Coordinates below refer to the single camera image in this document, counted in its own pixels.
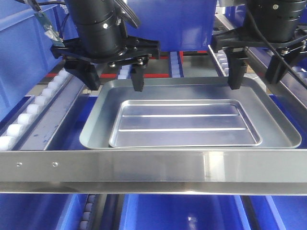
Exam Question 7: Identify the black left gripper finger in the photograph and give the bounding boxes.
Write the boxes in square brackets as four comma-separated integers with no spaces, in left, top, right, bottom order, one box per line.
[64,59,106,91]
[130,56,149,92]

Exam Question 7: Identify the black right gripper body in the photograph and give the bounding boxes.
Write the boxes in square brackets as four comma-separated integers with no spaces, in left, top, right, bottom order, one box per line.
[211,26,307,53]

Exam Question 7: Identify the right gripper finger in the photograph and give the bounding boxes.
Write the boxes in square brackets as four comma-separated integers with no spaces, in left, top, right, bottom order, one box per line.
[264,51,307,84]
[225,48,248,90]

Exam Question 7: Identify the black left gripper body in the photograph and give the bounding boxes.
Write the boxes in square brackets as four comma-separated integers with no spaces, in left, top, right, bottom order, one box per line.
[50,35,160,64]

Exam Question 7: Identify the small silver ribbed tray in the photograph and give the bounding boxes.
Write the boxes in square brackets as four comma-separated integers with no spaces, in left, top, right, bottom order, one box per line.
[109,99,262,148]

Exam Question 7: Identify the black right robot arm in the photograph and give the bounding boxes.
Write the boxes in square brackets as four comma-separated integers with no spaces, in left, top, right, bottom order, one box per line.
[53,0,306,92]

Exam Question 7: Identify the large grey tray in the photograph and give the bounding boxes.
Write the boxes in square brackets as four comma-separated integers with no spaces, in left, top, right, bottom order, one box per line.
[80,77,302,149]

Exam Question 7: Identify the steel shelf front beam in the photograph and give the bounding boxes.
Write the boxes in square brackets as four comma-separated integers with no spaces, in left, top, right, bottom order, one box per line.
[0,148,307,196]

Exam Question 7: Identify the blue bin below shelf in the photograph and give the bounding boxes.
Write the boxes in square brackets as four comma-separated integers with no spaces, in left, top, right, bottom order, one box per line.
[119,194,250,230]

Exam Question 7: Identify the large blue plastic bin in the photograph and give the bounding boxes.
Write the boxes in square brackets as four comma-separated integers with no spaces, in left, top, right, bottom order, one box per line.
[127,0,216,52]

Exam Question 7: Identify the green circuit board camera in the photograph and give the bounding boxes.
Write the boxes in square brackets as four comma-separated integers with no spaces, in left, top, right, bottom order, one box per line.
[24,0,65,47]

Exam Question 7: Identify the white roller conveyor rail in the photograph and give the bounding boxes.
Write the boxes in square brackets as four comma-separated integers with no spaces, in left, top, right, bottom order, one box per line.
[0,70,70,151]

